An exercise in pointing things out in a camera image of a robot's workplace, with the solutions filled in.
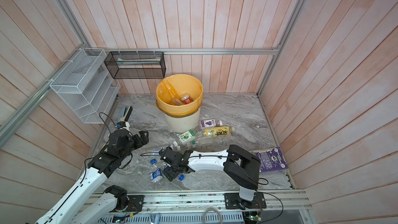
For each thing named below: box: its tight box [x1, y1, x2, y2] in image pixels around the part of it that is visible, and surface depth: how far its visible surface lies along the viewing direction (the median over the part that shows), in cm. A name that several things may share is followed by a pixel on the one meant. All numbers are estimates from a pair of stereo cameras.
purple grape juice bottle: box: [200, 119, 223, 129], surface depth 101 cm
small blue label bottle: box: [149, 158, 164, 184], surface depth 81 cm
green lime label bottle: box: [178, 129, 196, 145], surface depth 95 cm
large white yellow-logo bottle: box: [172, 97, 184, 106], surface depth 103 cm
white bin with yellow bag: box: [155, 73, 204, 134], surface depth 92 cm
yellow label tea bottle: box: [203, 126, 236, 138], surface depth 95 cm
